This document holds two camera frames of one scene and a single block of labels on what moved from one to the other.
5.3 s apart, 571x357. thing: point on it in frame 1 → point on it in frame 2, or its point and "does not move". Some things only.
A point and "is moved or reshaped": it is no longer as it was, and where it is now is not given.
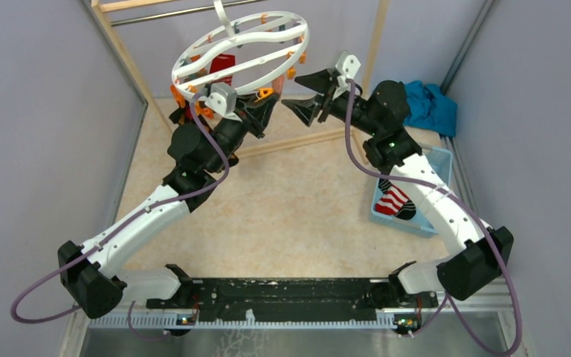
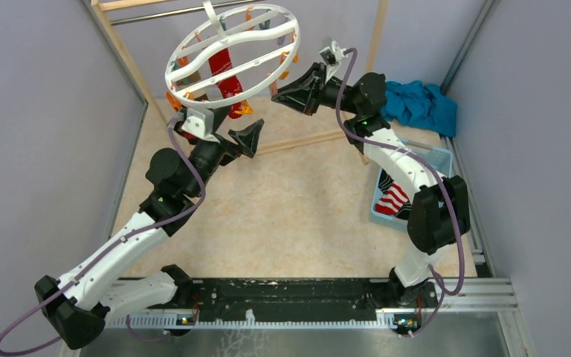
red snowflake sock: [220, 62] is moved or reshaped
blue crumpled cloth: [430, 108] does not move
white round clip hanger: [242, 51] is moved or reshaped
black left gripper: [256, 114] → [247, 140]
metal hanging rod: [178, 13] does not move
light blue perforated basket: [441, 161] does not move
